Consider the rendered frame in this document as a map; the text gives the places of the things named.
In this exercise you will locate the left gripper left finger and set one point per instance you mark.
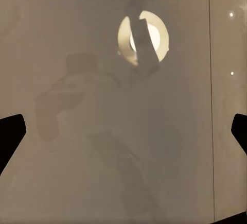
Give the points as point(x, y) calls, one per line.
point(12, 131)

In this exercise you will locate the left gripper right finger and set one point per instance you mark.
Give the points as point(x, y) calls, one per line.
point(239, 130)

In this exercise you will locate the coffee table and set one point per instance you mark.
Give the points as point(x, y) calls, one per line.
point(128, 107)

